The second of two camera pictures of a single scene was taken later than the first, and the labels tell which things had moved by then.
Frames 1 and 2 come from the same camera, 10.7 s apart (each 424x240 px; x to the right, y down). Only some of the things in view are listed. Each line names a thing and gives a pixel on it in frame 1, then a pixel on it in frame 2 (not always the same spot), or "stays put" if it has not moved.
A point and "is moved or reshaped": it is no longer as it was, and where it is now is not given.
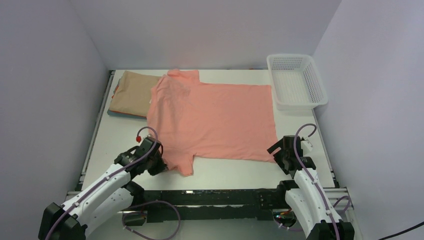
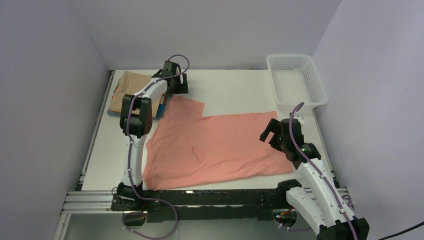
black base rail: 170,205 stays put
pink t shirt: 187,118 is moved or reshaped
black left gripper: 161,167 -> 183,88
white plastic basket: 297,82 stays put
